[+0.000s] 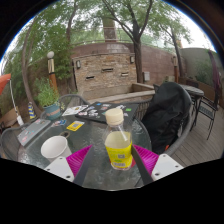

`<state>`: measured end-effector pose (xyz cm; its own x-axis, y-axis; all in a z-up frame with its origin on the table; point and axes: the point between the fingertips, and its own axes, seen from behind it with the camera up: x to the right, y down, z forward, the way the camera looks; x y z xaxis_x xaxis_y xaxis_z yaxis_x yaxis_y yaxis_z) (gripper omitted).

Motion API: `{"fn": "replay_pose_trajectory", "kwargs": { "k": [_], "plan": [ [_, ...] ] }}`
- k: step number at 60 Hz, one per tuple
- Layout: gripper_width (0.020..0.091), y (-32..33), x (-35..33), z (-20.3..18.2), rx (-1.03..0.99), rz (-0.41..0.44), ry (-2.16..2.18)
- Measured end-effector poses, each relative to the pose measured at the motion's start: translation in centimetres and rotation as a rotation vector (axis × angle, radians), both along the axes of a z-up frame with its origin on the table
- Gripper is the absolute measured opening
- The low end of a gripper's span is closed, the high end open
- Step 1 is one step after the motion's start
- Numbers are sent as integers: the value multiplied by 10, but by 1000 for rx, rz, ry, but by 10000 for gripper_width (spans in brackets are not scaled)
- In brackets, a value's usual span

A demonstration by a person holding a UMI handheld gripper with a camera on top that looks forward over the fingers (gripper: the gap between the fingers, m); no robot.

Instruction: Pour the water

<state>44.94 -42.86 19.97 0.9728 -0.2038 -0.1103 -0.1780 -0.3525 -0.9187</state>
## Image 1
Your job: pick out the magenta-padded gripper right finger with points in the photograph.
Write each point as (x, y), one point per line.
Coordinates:
(165, 165)

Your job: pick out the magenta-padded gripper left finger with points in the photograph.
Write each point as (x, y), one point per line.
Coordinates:
(59, 168)

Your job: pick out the clear bottle with yellow label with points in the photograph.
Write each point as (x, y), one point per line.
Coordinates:
(118, 150)

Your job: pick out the white ceramic mug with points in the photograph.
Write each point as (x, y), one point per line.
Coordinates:
(55, 148)

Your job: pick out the small yellow card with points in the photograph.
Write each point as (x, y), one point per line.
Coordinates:
(75, 125)

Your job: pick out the white sticker sheet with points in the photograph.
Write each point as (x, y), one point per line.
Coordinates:
(75, 110)

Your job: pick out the blue and yellow striped cone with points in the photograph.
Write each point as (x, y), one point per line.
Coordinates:
(31, 111)

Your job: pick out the black metal chair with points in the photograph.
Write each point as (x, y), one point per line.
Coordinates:
(207, 111)

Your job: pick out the black laptop with stickers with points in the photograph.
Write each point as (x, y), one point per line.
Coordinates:
(100, 113)

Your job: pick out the green plant in blue pot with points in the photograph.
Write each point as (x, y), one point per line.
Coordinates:
(48, 96)

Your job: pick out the round dark patio table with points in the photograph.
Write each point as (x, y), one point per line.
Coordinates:
(195, 90)

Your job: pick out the closed maroon patio umbrella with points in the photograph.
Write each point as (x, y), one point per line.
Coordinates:
(215, 75)

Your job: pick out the orange patio umbrella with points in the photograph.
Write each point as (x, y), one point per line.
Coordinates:
(4, 81)

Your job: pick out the leaning brown-trunked tree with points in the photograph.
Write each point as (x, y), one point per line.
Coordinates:
(25, 66)

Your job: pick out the slender tree by wall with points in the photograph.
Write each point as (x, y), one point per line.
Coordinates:
(177, 56)

